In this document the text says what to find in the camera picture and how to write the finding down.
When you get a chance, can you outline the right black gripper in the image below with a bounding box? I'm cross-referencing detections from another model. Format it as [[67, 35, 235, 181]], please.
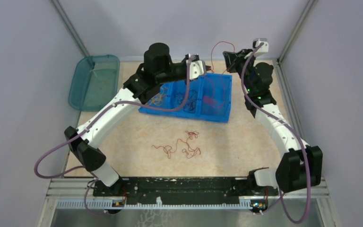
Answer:
[[223, 49, 257, 93]]

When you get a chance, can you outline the yellow wire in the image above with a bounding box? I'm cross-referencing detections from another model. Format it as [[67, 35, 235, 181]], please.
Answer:
[[147, 86, 169, 107]]

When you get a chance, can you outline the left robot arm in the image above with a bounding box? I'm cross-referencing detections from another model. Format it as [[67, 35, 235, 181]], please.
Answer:
[[64, 43, 210, 196]]

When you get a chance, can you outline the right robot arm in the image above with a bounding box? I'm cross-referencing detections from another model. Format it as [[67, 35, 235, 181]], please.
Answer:
[[223, 49, 323, 195]]

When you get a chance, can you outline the blue three-compartment bin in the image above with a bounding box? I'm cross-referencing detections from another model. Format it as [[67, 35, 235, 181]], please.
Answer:
[[138, 72, 233, 123]]

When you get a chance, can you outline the teal translucent plastic tray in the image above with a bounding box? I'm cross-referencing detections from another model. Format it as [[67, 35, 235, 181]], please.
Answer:
[[68, 55, 120, 112]]

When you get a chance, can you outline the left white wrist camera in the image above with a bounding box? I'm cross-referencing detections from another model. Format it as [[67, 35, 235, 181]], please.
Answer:
[[186, 54, 203, 81]]

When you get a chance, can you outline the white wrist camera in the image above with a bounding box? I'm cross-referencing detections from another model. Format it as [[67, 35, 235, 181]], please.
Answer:
[[186, 54, 203, 81], [252, 38, 269, 57]]

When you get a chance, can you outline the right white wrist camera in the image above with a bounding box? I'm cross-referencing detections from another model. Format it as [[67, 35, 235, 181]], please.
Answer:
[[252, 38, 269, 57]]

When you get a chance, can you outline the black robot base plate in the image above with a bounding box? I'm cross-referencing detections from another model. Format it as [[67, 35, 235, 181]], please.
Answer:
[[93, 177, 279, 212]]

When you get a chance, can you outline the aluminium frame rail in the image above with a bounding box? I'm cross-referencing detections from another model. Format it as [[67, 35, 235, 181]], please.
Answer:
[[45, 177, 329, 211]]

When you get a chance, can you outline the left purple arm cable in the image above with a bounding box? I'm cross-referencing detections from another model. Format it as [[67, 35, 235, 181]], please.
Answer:
[[34, 54, 199, 218]]

